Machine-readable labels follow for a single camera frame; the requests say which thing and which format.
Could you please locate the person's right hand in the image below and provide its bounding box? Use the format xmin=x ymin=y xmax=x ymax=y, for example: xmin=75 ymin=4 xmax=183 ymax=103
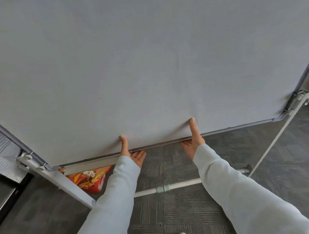
xmin=178 ymin=117 xmax=207 ymax=161

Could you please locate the person's left hand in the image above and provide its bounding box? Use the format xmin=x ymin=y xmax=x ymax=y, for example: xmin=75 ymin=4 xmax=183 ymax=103
xmin=118 ymin=133 xmax=148 ymax=170

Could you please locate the large grey-framed whiteboard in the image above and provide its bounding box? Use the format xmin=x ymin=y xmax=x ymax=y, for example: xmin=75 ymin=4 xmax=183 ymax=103
xmin=0 ymin=0 xmax=309 ymax=176

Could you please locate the person's left forearm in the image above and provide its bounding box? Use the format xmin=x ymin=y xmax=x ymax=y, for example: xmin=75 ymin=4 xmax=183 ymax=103
xmin=58 ymin=154 xmax=146 ymax=234

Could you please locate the person's right forearm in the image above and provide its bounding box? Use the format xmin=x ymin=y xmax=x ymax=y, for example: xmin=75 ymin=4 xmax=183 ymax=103
xmin=191 ymin=136 xmax=309 ymax=234

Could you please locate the beige whiteboard marker tray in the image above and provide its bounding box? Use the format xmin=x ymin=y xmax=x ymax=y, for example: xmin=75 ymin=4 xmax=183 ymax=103
xmin=62 ymin=153 xmax=122 ymax=176

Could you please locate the orange snack box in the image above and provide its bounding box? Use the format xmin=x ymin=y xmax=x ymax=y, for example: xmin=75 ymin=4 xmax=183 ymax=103
xmin=59 ymin=164 xmax=115 ymax=197

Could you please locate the white stand crossbar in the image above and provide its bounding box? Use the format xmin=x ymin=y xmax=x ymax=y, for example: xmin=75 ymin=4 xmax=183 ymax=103
xmin=132 ymin=167 xmax=254 ymax=198

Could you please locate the dark cabinet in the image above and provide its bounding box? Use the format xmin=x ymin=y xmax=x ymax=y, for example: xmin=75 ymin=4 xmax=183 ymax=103
xmin=0 ymin=165 xmax=38 ymax=234

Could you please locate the white stand post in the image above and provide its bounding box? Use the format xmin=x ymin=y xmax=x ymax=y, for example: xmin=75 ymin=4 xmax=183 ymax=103
xmin=242 ymin=90 xmax=309 ymax=178
xmin=15 ymin=147 xmax=97 ymax=215

